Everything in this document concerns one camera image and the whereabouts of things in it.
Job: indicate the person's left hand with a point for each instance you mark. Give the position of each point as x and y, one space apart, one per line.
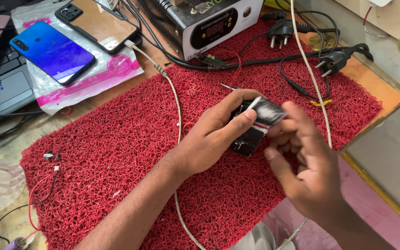
207 139

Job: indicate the person's right hand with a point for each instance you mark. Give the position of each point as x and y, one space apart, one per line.
306 163

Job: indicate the black phone battery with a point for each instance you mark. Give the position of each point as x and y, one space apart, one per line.
247 137

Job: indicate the silver adhesive strip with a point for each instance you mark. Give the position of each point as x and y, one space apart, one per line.
267 110

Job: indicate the red looped floor mat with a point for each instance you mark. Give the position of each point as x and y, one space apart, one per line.
134 156

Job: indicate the small green circuit board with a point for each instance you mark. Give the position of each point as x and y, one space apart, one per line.
211 59

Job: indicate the black two pin plug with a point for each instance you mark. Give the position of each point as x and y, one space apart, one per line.
335 62

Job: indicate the black white power supply unit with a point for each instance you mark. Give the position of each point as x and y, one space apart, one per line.
200 24

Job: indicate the black three pin plug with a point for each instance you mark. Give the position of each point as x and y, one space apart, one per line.
280 33

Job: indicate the clear pink plastic packet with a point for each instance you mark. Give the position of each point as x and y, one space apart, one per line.
82 83

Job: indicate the black phone with mirror back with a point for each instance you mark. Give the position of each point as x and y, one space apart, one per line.
99 24

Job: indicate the blue smartphone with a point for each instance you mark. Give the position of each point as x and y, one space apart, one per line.
52 52

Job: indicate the grey laptop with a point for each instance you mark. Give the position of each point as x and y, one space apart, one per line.
4 83

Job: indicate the purple cylindrical cell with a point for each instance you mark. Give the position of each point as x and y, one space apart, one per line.
15 244

